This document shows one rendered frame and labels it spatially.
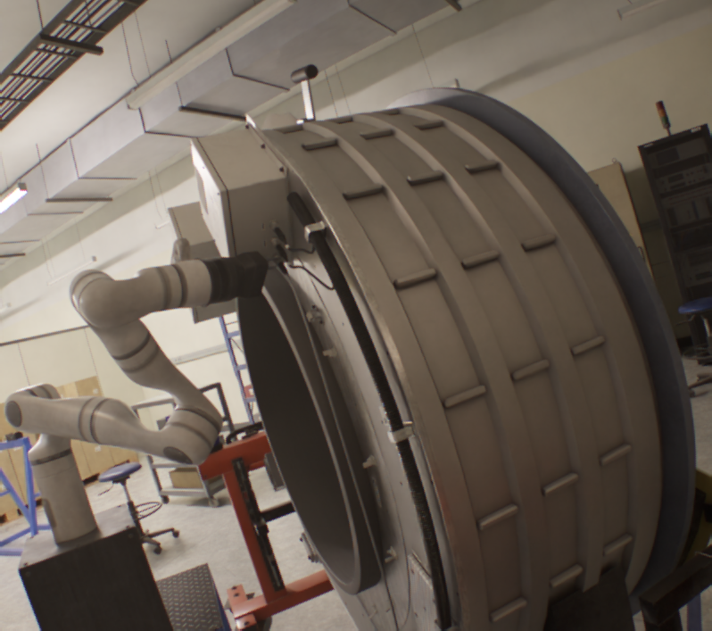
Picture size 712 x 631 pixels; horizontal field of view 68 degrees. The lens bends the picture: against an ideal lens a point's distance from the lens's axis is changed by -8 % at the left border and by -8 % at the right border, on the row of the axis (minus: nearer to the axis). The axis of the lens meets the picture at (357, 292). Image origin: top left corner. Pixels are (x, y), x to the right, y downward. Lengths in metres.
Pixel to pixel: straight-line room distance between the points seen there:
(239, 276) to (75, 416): 0.44
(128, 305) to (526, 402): 0.59
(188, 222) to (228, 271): 0.71
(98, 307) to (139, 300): 0.07
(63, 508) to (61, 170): 5.93
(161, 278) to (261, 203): 0.24
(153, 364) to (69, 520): 0.52
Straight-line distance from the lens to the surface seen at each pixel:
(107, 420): 1.11
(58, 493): 1.32
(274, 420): 1.81
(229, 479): 2.51
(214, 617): 1.95
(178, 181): 9.14
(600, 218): 1.01
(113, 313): 0.83
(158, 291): 0.87
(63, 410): 1.20
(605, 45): 6.49
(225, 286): 0.92
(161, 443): 1.03
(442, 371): 0.80
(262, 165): 1.04
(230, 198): 0.98
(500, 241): 0.91
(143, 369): 0.91
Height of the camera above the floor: 1.42
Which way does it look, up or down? 1 degrees up
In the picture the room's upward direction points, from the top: 16 degrees counter-clockwise
